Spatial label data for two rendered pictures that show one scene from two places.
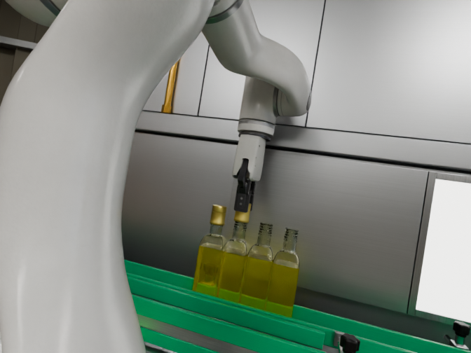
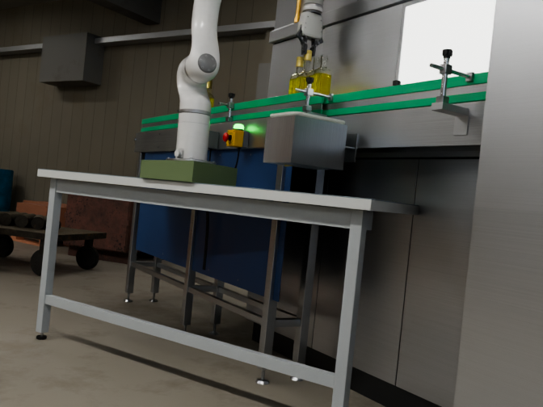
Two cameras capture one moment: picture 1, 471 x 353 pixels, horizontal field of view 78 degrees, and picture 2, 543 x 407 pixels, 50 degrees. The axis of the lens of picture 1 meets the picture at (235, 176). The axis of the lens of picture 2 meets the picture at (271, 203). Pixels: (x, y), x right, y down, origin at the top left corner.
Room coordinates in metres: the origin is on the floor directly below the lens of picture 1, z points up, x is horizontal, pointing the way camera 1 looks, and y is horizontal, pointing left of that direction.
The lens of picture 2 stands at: (-1.21, -1.59, 0.72)
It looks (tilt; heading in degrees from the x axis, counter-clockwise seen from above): 0 degrees down; 42
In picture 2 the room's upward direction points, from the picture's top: 6 degrees clockwise
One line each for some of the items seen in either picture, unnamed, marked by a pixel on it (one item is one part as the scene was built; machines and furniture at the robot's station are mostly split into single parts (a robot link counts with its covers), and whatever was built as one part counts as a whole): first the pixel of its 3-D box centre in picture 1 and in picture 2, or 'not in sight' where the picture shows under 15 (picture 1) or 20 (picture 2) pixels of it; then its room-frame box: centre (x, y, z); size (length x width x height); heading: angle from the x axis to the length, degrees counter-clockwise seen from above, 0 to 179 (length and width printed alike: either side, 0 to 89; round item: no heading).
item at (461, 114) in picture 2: not in sight; (449, 91); (0.32, -0.85, 1.07); 0.17 x 0.05 x 0.23; 165
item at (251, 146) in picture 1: (251, 156); (310, 25); (0.67, -0.03, 1.46); 0.10 x 0.07 x 0.11; 164
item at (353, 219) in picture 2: not in sight; (175, 285); (0.22, 0.13, 0.36); 1.51 x 0.09 x 0.71; 99
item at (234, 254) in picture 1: (230, 285); (303, 97); (0.67, -0.03, 1.16); 0.06 x 0.06 x 0.21; 74
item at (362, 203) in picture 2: not in sight; (280, 197); (0.89, 0.23, 0.73); 1.58 x 1.52 x 0.04; 99
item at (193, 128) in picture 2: not in sight; (192, 139); (0.24, 0.13, 0.91); 0.19 x 0.19 x 0.18
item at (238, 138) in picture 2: not in sight; (237, 139); (0.54, 0.20, 0.96); 0.07 x 0.07 x 0.07; 75
